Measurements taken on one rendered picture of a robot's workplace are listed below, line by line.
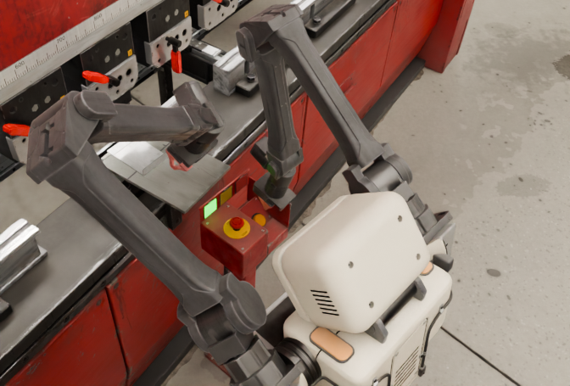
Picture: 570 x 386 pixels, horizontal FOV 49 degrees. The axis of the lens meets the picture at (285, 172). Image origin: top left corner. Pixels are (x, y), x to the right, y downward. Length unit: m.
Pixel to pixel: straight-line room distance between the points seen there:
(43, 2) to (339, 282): 0.73
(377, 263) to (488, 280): 1.80
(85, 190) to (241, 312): 0.29
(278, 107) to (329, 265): 0.54
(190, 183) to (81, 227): 0.30
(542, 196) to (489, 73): 0.93
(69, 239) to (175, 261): 0.72
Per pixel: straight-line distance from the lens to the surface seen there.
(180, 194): 1.50
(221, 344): 0.99
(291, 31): 1.19
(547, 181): 3.25
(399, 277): 1.00
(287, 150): 1.47
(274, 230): 1.80
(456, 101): 3.52
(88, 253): 1.58
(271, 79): 1.32
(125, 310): 1.79
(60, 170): 0.88
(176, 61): 1.56
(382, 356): 1.02
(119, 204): 0.89
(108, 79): 1.38
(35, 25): 1.26
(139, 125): 1.05
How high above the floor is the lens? 2.12
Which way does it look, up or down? 46 degrees down
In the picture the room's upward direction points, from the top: 5 degrees clockwise
